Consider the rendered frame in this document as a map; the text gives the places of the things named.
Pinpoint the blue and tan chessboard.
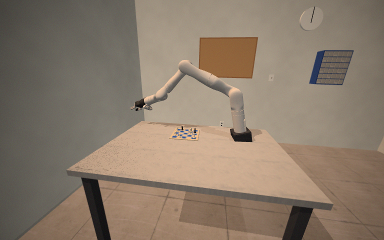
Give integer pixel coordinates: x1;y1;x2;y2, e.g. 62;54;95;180
169;128;200;141

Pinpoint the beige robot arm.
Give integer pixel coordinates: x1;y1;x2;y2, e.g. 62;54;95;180
148;60;247;133

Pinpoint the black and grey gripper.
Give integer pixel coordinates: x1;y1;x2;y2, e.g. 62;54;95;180
130;96;152;111

